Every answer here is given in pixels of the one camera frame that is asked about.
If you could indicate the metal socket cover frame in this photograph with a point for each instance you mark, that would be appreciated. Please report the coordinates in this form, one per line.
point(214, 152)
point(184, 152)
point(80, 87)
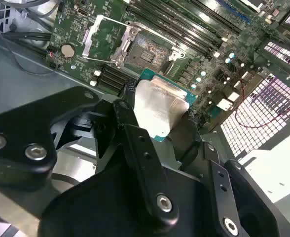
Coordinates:
point(89, 39)

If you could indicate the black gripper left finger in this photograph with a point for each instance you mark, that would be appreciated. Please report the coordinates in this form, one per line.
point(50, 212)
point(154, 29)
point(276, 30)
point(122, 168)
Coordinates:
point(19, 133)

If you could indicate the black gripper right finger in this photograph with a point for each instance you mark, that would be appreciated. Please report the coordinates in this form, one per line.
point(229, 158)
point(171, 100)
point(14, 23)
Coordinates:
point(221, 182)

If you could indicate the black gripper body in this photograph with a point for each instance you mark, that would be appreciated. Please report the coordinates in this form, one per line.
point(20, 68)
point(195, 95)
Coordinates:
point(110, 205)

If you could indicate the silver CPU green edge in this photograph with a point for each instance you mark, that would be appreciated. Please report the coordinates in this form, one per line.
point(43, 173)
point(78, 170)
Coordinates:
point(157, 108)

